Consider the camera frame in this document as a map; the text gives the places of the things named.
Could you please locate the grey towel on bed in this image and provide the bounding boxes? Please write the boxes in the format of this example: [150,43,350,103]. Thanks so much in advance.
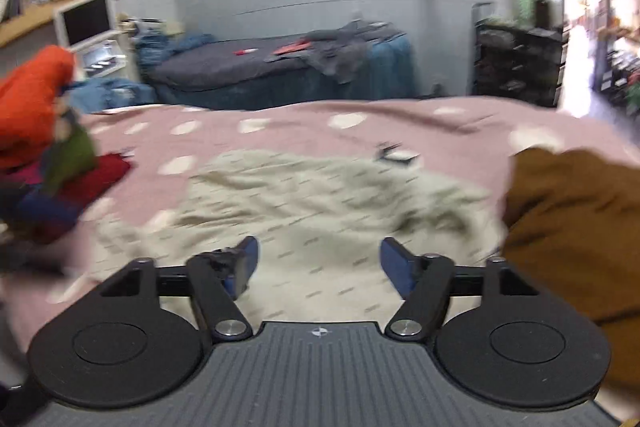
[266,20,404,83]

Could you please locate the brown knit garment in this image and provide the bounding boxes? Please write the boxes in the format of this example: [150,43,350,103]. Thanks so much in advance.
[503,148,639,393]

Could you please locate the green knit garment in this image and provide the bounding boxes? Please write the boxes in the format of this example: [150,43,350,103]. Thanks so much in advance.
[40,109,96,195]

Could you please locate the white monitor machine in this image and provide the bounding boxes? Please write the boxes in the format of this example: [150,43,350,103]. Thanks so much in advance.
[53,0,137,81]

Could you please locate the black trolley rack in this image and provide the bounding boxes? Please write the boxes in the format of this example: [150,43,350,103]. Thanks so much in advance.
[470,2,570,108]

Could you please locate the small red white object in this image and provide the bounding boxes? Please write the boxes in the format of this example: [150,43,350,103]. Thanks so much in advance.
[234,48,258,56]

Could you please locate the white floor lamp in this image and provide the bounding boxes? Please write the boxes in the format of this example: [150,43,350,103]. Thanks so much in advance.
[345,0,423,101]

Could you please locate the orange knit garment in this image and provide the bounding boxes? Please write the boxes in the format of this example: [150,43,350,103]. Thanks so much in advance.
[0,46,75,172]

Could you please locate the pink polka dot bedsheet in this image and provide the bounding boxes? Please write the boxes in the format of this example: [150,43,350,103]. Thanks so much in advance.
[0,95,640,423]

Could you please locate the massage bed dark cover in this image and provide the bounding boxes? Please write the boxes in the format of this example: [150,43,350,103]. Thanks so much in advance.
[144,20,417,111]

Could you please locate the red cloth on bed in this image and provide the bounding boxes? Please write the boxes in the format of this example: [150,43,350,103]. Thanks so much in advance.
[272,40,311,56]

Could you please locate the cream polka dot garment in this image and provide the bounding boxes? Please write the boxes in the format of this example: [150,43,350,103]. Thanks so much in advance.
[91,150,504,325]

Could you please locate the blue crumpled blanket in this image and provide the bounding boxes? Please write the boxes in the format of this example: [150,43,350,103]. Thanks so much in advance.
[66,32,216,114]

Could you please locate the red knit garment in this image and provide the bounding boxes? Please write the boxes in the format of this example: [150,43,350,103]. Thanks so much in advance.
[29,153,136,245]

